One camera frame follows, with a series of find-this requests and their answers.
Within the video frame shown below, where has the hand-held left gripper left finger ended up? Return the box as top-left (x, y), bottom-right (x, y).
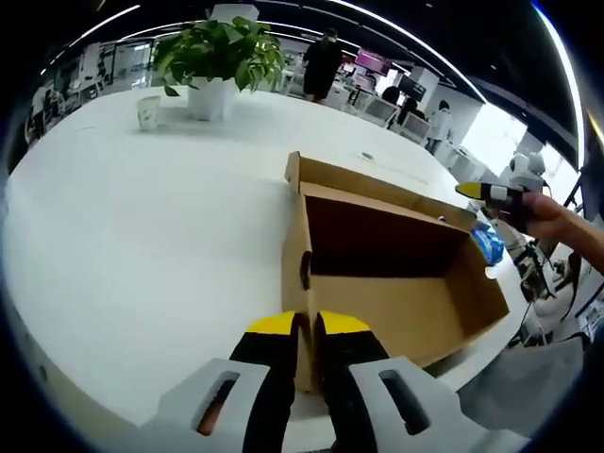
top-left (141, 310), bottom-right (299, 453)

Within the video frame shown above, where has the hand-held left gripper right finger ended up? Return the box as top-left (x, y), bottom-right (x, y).
top-left (314, 310), bottom-right (501, 453)

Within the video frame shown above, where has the blue wet wipes packet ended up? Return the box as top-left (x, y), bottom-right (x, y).
top-left (469, 219), bottom-right (507, 266)

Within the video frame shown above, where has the brown cardboard shoe box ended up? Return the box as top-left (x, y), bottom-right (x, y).
top-left (281, 150), bottom-right (512, 395)

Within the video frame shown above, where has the person's right hand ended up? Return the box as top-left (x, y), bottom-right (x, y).
top-left (517, 193), bottom-right (582, 245)

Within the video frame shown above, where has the ceiling light strip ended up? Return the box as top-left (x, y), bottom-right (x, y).
top-left (325, 0), bottom-right (488, 104)
top-left (531, 0), bottom-right (587, 158)

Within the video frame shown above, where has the pink screen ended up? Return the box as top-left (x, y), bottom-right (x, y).
top-left (356, 49), bottom-right (391, 73)

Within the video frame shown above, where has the white paper cup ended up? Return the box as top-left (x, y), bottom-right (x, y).
top-left (136, 95), bottom-right (163, 133)

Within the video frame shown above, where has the green potted plant white pot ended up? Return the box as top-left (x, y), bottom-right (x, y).
top-left (151, 16), bottom-right (287, 120)

